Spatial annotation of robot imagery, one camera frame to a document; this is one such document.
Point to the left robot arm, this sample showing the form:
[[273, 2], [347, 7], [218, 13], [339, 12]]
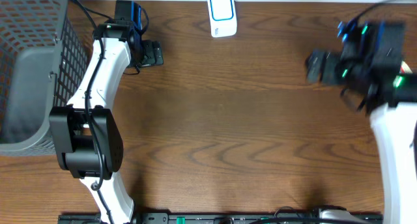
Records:
[[87, 141]]

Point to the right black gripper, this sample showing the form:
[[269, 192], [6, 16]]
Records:
[[329, 59]]

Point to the white barcode scanner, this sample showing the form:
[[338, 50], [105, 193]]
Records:
[[223, 18]]

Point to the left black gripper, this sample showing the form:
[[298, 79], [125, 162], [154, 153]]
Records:
[[154, 56]]

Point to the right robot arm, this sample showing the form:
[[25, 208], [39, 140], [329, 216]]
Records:
[[393, 123]]

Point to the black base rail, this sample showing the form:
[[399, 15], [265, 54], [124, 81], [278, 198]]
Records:
[[164, 218]]

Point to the yellow wet wipes pack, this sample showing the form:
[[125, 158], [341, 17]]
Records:
[[405, 69]]

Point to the dark grey plastic basket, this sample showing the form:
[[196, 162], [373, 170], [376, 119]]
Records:
[[42, 65]]

